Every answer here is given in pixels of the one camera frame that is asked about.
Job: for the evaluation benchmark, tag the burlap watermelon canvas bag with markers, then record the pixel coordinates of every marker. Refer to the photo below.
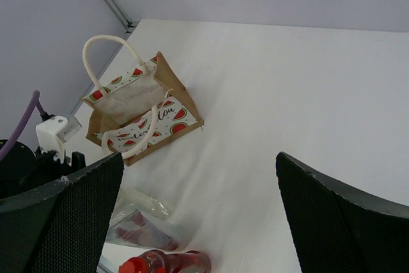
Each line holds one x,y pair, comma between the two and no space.
141,110

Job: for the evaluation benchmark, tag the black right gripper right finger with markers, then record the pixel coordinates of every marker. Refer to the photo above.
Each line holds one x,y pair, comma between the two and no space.
338,228

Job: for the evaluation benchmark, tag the clear plastic tube pack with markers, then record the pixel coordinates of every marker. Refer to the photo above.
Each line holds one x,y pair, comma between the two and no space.
139,220

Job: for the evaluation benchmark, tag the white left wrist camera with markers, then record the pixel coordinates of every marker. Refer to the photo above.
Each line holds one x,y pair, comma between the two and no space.
53,133

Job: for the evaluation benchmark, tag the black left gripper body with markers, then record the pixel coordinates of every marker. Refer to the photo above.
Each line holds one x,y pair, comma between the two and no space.
23,169

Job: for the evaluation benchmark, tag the red shampoo bottle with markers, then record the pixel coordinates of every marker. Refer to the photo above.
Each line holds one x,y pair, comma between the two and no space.
158,261

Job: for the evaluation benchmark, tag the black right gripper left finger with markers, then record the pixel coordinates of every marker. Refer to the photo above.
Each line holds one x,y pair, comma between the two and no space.
61,226

